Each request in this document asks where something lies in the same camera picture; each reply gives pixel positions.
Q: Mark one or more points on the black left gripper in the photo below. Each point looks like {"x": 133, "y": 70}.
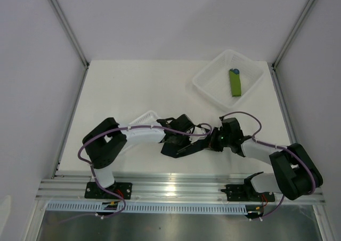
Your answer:
{"x": 188, "y": 141}

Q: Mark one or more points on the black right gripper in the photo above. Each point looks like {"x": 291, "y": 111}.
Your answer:
{"x": 213, "y": 145}

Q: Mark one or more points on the dark navy paper napkin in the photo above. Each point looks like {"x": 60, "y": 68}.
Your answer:
{"x": 178, "y": 150}

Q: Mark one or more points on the white narrow cutlery tray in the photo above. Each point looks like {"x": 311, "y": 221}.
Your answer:
{"x": 144, "y": 118}

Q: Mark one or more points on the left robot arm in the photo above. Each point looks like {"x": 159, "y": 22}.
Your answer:
{"x": 106, "y": 141}

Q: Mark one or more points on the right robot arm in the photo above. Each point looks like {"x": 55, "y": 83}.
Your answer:
{"x": 293, "y": 172}

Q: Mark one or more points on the green rolled napkin bundle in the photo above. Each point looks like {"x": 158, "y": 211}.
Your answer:
{"x": 235, "y": 83}

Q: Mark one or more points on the large white basket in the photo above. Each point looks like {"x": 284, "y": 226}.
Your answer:
{"x": 213, "y": 83}

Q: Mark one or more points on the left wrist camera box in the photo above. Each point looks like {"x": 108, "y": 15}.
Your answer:
{"x": 200, "y": 131}

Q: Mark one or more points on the aluminium frame rail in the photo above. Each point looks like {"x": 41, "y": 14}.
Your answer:
{"x": 147, "y": 187}

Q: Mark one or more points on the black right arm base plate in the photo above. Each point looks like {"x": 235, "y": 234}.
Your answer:
{"x": 245, "y": 193}

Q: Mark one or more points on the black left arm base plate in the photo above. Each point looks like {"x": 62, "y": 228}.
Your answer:
{"x": 123, "y": 189}

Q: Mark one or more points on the white slotted cable duct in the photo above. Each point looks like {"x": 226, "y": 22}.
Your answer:
{"x": 137, "y": 207}

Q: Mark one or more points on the right corner frame post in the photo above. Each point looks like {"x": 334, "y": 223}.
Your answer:
{"x": 295, "y": 30}

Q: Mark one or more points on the corner frame post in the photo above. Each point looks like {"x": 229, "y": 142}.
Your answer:
{"x": 295, "y": 30}
{"x": 68, "y": 31}

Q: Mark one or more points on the left corner frame post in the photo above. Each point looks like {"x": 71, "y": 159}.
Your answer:
{"x": 68, "y": 31}

